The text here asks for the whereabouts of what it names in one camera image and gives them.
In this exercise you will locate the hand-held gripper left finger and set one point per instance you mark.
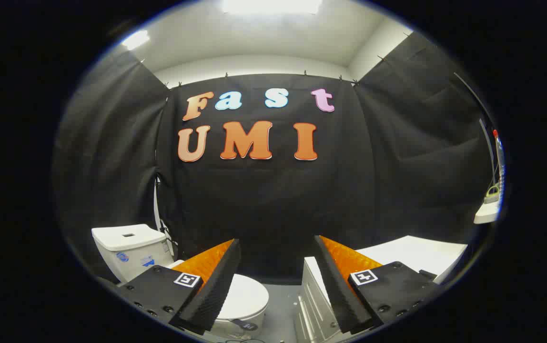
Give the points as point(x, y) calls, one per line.
point(216, 281)

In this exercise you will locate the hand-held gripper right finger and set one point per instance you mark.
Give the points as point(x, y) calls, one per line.
point(335, 281)

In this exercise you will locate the white toilet lid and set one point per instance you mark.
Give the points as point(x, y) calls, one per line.
point(247, 297)

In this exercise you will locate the white drawer cabinet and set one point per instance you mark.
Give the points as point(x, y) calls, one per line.
point(411, 252)

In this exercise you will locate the black backdrop cloth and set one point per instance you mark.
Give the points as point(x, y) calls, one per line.
point(273, 200)

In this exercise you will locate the green item on shelf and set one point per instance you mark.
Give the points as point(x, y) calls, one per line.
point(492, 194)

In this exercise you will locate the clear tube with red cap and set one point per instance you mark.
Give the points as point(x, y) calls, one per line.
point(500, 157)

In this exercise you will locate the small ceiling light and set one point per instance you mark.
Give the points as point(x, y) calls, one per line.
point(135, 39)

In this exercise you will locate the large ceiling light panel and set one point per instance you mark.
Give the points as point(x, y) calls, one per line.
point(271, 5)

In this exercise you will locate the white wall shelf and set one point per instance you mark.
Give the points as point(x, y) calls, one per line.
point(487, 214)

